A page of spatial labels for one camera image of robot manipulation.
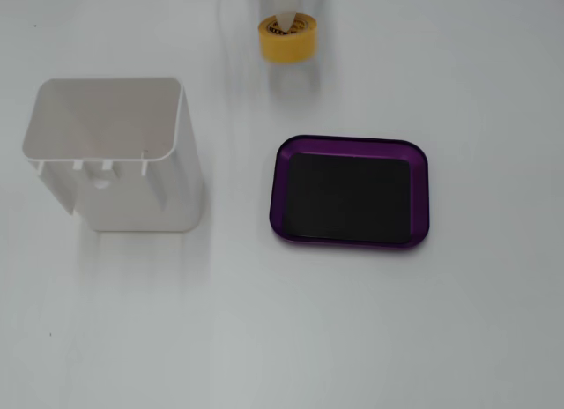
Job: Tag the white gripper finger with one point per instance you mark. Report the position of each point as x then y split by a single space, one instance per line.
285 10

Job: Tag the yellow masking tape roll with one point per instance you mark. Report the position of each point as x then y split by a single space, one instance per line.
288 47

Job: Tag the white open plastic box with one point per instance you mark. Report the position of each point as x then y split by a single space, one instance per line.
132 197

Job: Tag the black tray mat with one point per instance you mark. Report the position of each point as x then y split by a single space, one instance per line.
348 197

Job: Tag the purple metal tray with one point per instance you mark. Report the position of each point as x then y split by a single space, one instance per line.
418 197

